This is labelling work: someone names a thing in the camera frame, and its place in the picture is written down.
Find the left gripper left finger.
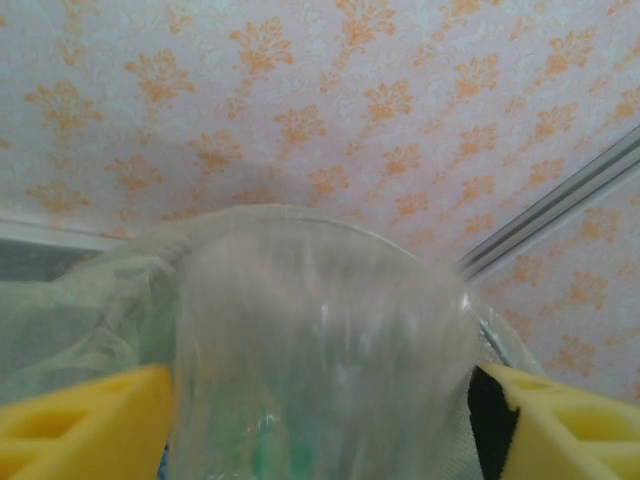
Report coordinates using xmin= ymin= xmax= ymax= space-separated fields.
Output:
xmin=0 ymin=363 xmax=174 ymax=480

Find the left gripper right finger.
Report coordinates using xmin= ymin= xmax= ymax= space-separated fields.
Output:
xmin=469 ymin=362 xmax=640 ymax=480

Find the blue-label bottle white cap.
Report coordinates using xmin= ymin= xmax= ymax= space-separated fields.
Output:
xmin=172 ymin=207 xmax=479 ymax=480

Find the aluminium back frame bar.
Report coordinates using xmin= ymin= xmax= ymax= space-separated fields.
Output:
xmin=0 ymin=214 xmax=134 ymax=254

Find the aluminium frame post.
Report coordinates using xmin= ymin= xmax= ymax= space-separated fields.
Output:
xmin=457 ymin=124 xmax=640 ymax=284

